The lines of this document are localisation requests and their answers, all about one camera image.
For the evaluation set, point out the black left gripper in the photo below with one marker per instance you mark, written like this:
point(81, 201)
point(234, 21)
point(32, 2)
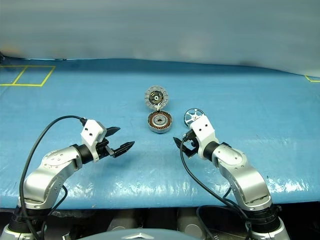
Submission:
point(102, 148)

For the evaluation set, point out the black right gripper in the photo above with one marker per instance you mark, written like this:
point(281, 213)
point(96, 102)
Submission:
point(192, 141)

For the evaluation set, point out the silver spoked rotor cap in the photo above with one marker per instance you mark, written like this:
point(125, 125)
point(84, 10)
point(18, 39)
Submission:
point(192, 116)

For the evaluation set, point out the motor stator with copper windings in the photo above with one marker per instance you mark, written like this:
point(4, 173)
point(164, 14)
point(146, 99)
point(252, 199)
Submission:
point(160, 122)

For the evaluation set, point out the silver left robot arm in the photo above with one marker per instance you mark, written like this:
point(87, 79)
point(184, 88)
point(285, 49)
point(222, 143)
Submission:
point(47, 175)

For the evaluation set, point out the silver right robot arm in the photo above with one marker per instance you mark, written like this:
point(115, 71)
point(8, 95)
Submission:
point(247, 180)

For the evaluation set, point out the blue plastic table cover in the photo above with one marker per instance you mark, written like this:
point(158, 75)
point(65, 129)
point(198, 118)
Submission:
point(100, 100)

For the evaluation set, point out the dark rounded shape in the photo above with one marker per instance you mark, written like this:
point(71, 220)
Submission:
point(190, 225)
point(122, 223)

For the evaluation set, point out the grey robot torso with chevron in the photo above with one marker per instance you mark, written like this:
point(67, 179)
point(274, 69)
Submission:
point(135, 235)

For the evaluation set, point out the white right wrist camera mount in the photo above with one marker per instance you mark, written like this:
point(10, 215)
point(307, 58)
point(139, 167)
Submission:
point(205, 130)

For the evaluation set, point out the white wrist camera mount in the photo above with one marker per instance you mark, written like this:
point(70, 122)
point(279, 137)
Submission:
point(205, 130)
point(91, 130)

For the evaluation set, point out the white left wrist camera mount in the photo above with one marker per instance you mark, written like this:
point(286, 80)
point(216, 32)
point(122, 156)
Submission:
point(91, 130)

